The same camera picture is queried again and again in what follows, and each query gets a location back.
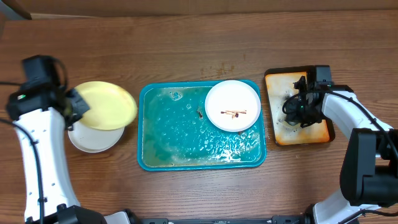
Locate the green yellow sponge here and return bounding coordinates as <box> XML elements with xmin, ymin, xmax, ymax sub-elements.
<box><xmin>282</xmin><ymin>96</ymin><xmax>302</xmax><ymax>126</ymax></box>

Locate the white plate front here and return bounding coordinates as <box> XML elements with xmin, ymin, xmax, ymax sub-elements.
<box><xmin>68</xmin><ymin>121</ymin><xmax>124</xmax><ymax>153</ymax></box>

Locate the white plate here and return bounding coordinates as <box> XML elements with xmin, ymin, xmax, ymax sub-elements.
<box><xmin>205</xmin><ymin>80</ymin><xmax>261</xmax><ymax>132</ymax></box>
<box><xmin>68</xmin><ymin>121</ymin><xmax>124</xmax><ymax>153</ymax></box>

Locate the yellow plate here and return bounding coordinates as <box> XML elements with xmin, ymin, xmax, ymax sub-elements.
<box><xmin>75</xmin><ymin>81</ymin><xmax>138</xmax><ymax>131</ymax></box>

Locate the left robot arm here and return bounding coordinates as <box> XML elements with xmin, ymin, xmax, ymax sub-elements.
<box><xmin>6</xmin><ymin>87</ymin><xmax>134</xmax><ymax>224</ymax></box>

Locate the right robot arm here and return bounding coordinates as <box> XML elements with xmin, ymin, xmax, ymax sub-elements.
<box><xmin>282</xmin><ymin>77</ymin><xmax>397</xmax><ymax>223</ymax></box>

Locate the black tray with orange liner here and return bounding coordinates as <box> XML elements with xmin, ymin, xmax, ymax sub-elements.
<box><xmin>264</xmin><ymin>65</ymin><xmax>335</xmax><ymax>146</ymax></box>

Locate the teal plastic tray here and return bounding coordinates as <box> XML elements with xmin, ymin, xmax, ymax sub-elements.
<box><xmin>137</xmin><ymin>80</ymin><xmax>267</xmax><ymax>171</ymax></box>

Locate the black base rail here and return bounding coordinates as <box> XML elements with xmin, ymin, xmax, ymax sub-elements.
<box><xmin>127</xmin><ymin>214</ymin><xmax>312</xmax><ymax>224</ymax></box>

